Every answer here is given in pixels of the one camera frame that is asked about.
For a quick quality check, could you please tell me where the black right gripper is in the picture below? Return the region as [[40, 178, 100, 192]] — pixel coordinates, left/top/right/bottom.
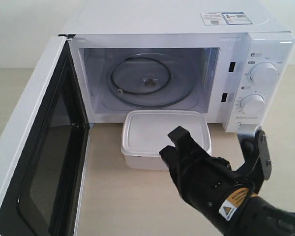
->
[[159, 126, 257, 233]]

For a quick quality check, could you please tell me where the white lidded plastic container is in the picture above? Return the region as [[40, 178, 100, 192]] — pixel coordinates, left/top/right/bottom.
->
[[121, 110, 212, 171]]

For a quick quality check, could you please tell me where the white microwave door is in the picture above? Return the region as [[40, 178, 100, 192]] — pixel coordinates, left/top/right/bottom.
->
[[0, 36, 89, 236]]

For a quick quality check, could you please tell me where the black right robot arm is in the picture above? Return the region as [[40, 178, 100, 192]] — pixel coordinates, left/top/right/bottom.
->
[[160, 125, 295, 236]]

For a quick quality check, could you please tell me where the glass microwave turntable plate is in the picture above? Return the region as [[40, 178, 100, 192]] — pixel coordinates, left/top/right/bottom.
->
[[108, 53, 195, 108]]

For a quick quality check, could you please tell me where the white Midea microwave oven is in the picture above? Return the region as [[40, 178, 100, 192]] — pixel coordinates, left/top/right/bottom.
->
[[60, 0, 295, 132]]

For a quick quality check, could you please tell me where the white lower timer knob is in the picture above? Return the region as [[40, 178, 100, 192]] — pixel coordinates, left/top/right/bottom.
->
[[240, 94, 266, 114]]

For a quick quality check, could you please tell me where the white upper control knob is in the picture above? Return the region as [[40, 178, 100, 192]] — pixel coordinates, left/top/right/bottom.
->
[[250, 62, 278, 85]]

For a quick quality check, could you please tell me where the warning label sticker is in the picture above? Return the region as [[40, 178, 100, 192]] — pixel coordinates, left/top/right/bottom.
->
[[200, 12, 252, 26]]

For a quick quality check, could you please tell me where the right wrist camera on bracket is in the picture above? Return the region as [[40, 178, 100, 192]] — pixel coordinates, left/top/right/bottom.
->
[[237, 124, 272, 193]]

